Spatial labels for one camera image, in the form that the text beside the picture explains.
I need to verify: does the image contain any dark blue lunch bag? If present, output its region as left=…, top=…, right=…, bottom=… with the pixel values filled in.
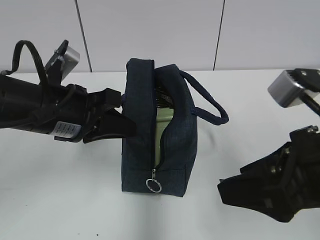
left=121, top=58, right=229, bottom=197

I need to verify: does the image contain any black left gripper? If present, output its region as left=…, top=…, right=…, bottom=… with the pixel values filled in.
left=39, top=84, right=137, bottom=144

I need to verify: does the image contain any green lid glass food container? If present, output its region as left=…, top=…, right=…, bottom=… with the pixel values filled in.
left=154, top=109, right=175, bottom=167

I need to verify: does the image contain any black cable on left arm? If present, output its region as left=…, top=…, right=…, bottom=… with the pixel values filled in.
left=0, top=39, right=76, bottom=126

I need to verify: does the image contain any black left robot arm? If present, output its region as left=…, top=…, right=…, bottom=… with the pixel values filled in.
left=0, top=76, right=137, bottom=144

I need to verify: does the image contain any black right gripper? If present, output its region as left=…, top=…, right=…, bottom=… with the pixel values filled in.
left=217, top=126, right=320, bottom=216

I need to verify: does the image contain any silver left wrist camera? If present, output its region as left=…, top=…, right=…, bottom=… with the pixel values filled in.
left=44, top=39, right=80, bottom=86

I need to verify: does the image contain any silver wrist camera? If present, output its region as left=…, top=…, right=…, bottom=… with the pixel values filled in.
left=267, top=68, right=320, bottom=113
left=44, top=39, right=80, bottom=86

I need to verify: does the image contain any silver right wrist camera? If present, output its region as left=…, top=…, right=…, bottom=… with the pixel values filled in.
left=267, top=68, right=320, bottom=113

